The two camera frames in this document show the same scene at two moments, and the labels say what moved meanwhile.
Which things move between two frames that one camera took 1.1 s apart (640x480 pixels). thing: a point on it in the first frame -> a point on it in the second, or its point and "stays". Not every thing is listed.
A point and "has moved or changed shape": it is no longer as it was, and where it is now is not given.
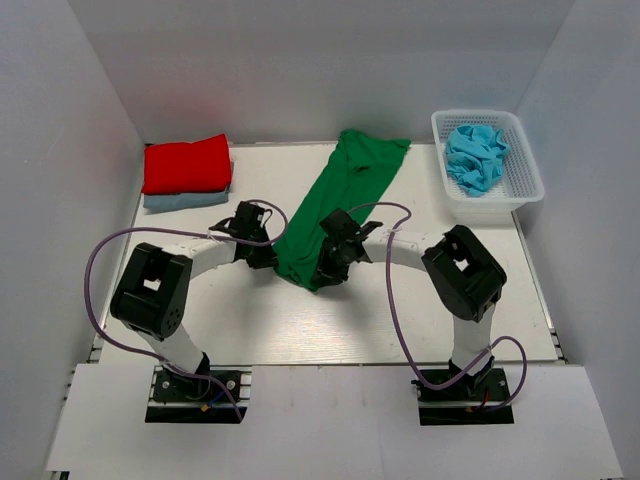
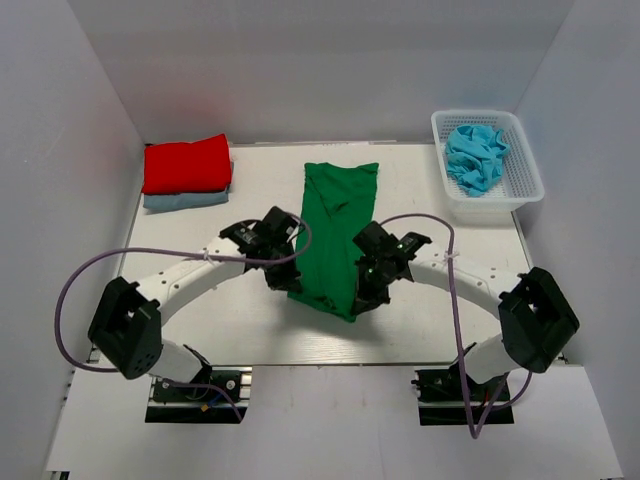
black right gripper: (325, 269) -> (367, 298)
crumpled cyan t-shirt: (475, 156) stays
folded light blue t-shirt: (173, 201) stays
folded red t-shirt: (179, 167) stays
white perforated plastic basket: (483, 161) stays
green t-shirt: (352, 180) has moved or changed shape
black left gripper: (267, 260) -> (286, 281)
